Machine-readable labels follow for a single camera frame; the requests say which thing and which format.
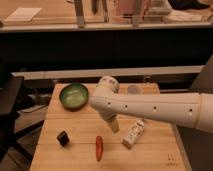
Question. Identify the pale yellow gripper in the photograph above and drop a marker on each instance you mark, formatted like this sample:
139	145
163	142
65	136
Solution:
113	124

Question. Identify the black cube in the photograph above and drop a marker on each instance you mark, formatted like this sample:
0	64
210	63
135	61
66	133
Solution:
63	138

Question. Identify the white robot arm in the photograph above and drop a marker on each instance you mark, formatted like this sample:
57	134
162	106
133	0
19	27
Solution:
192	110

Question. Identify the white bottle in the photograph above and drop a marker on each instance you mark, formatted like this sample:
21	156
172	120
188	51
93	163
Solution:
134	133

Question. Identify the red chili pepper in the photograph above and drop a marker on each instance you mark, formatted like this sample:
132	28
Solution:
99	147

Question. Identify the white plastic cup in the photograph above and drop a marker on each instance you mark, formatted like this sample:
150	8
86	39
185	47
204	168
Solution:
133	89

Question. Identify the green bowl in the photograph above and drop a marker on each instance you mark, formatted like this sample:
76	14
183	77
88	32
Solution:
74	96

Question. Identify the black chair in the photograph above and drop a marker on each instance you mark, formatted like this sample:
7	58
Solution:
9	96

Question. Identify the white paper sheet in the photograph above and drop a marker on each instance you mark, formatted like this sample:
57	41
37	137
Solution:
22	14

